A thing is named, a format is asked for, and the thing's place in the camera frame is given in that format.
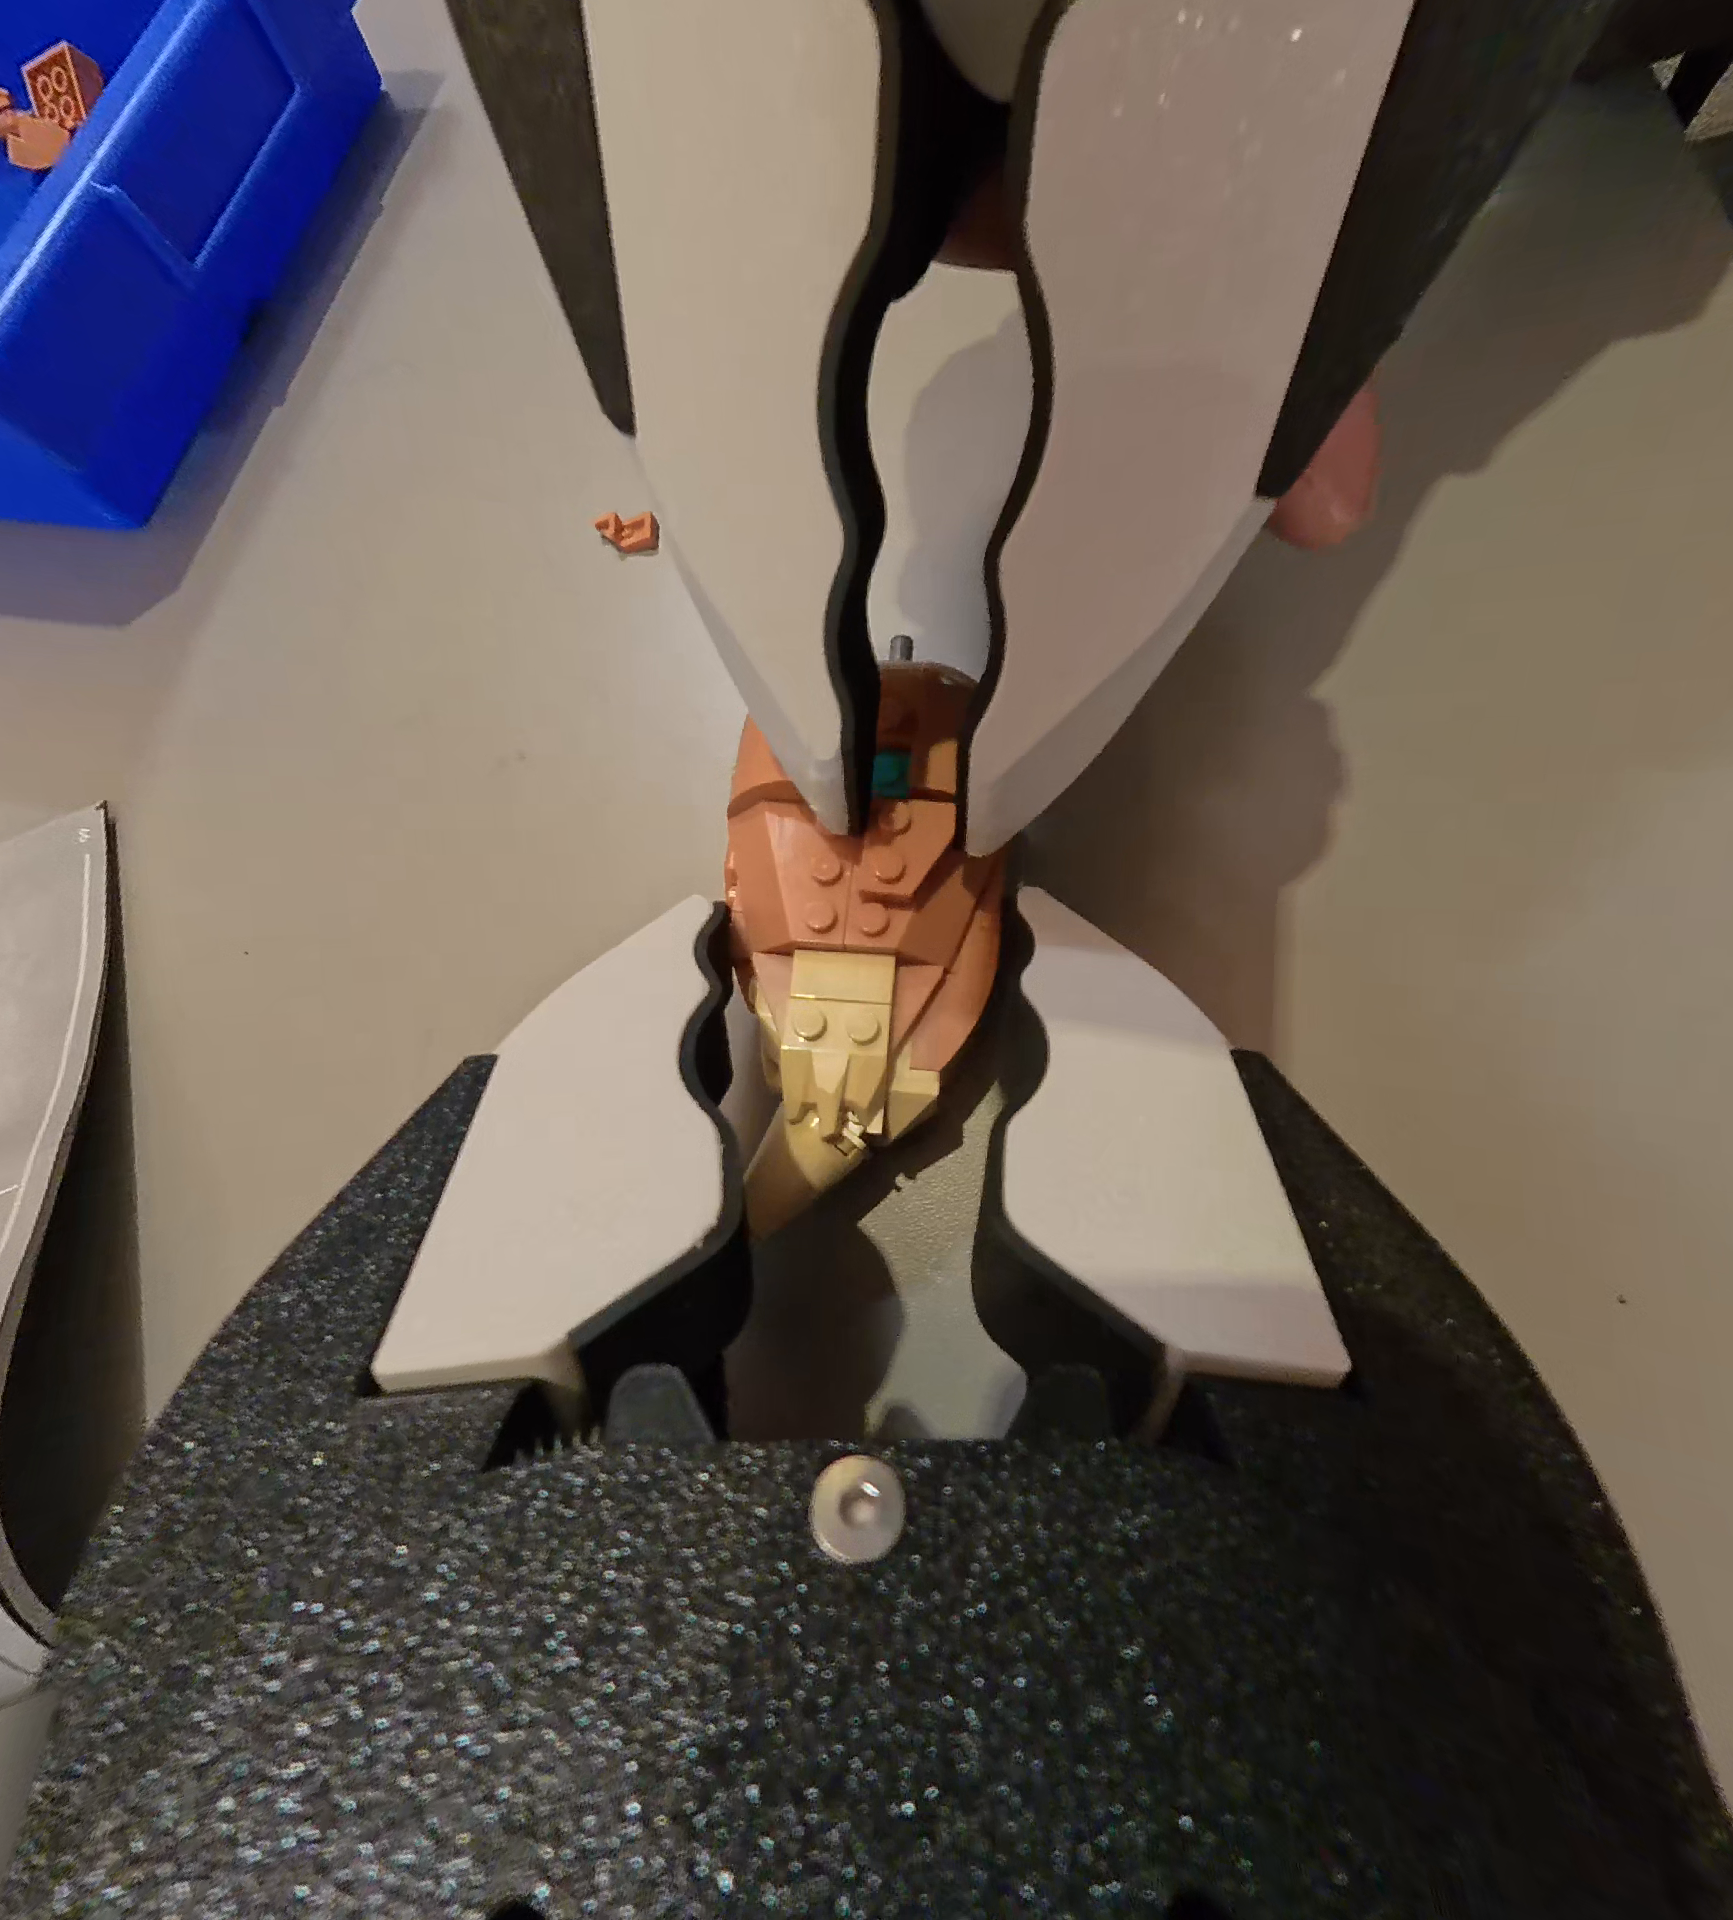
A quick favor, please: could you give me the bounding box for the orange toy brick model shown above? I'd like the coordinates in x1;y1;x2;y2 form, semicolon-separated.
722;637;1025;1240

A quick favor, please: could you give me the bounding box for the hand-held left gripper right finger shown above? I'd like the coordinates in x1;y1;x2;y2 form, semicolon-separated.
975;882;1355;1434

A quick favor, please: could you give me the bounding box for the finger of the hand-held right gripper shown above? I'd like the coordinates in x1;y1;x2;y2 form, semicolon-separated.
578;0;951;841
957;0;1421;855

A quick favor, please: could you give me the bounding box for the person's right hand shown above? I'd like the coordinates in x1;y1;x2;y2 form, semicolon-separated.
1279;383;1384;551

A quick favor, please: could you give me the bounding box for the grey desk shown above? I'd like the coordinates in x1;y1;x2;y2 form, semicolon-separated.
0;0;1733;1920

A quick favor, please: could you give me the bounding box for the blue plastic bin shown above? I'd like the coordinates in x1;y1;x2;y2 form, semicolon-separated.
0;0;385;531

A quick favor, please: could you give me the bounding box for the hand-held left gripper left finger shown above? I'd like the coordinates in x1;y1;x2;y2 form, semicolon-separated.
368;895;757;1429

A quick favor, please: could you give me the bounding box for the brown square toy brick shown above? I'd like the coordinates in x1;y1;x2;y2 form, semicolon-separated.
22;44;103;135

